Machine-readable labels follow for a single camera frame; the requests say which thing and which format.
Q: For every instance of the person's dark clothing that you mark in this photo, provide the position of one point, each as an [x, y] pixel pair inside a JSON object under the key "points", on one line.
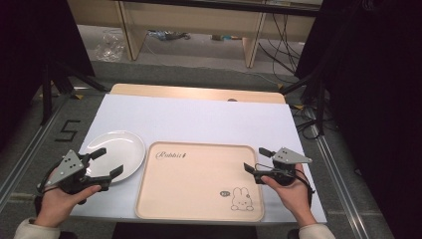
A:
{"points": [[184, 231]]}

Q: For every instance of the white table cover board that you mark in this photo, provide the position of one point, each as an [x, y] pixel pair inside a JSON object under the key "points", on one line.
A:
{"points": [[199, 121]]}

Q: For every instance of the light wooden table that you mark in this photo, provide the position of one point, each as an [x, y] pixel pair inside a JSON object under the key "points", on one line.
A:
{"points": [[185, 91]]}

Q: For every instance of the person's right hand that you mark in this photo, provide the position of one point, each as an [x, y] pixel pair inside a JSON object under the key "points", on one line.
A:
{"points": [[293, 197]]}

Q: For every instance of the black metal stand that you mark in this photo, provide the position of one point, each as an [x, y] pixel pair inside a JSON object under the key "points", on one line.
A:
{"points": [[320, 106], [46, 96]]}

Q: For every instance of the white round plate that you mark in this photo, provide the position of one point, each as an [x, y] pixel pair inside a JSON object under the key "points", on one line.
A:
{"points": [[124, 151]]}

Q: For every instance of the beige tray with rabbit print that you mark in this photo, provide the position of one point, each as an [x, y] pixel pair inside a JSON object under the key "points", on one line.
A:
{"points": [[195, 186]]}

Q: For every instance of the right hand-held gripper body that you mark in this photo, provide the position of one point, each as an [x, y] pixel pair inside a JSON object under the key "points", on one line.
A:
{"points": [[288, 159]]}

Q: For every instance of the metal floor rail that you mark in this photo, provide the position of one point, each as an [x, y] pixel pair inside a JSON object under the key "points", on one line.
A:
{"points": [[343, 189], [28, 162]]}

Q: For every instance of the black curtain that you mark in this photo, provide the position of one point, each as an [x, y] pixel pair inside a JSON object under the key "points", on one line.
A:
{"points": [[371, 83], [30, 49]]}

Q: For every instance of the clear plastic bag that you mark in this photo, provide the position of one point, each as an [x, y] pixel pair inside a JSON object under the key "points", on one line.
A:
{"points": [[109, 46]]}

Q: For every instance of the light wooden desk frame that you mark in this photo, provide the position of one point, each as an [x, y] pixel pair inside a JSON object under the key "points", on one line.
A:
{"points": [[195, 18]]}

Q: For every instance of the person's left hand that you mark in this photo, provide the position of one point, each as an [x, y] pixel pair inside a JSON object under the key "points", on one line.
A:
{"points": [[61, 204]]}

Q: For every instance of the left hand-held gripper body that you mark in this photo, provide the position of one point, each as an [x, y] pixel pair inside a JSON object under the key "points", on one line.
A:
{"points": [[68, 167]]}

